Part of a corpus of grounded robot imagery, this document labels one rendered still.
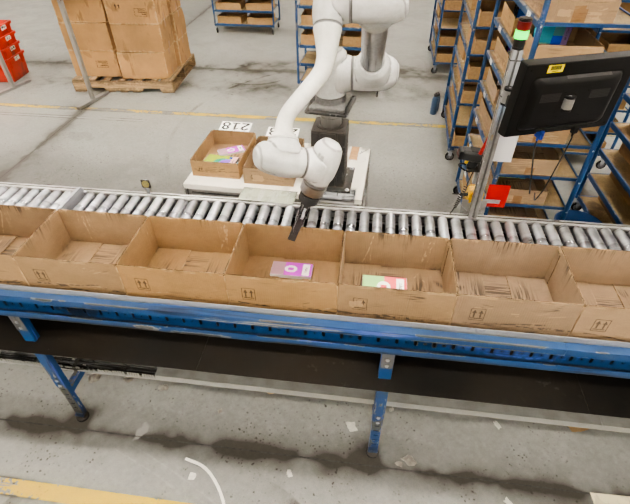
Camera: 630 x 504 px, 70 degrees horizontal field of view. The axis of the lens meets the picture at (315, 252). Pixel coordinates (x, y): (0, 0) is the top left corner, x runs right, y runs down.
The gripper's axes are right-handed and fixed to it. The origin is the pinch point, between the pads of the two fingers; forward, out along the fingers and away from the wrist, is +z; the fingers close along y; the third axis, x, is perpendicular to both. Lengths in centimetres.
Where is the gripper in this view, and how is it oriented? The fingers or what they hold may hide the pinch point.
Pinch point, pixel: (294, 232)
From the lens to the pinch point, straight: 175.8
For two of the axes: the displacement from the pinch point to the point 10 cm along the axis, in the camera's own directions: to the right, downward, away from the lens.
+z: -3.3, 6.8, 6.5
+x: -9.3, -3.3, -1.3
